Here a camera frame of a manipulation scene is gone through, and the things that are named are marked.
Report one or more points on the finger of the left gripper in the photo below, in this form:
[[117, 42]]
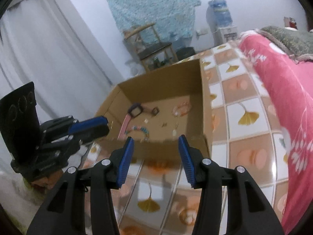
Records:
[[80, 124], [78, 139]]

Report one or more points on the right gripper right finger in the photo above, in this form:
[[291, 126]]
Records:
[[249, 211]]

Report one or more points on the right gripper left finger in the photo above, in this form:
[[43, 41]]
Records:
[[63, 210]]

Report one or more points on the white curtain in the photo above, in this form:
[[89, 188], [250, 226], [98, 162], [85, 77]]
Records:
[[39, 46]]

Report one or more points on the brown cardboard box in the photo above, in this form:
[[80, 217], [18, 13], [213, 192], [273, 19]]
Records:
[[180, 92]]

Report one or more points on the wooden chair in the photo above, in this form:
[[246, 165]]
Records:
[[145, 51]]

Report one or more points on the pink floral blanket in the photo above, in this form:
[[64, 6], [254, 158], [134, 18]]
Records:
[[289, 84]]

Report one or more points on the light blue hanging cloth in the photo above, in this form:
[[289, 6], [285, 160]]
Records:
[[172, 18]]

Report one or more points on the grey green patterned blanket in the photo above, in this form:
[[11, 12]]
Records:
[[297, 44]]

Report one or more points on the water dispenser with bottle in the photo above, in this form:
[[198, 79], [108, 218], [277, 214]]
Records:
[[220, 22]]

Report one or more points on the pink strap watch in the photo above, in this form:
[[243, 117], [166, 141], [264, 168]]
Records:
[[133, 111]]

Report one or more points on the small square brown ring box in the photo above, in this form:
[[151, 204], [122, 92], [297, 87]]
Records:
[[155, 111]]

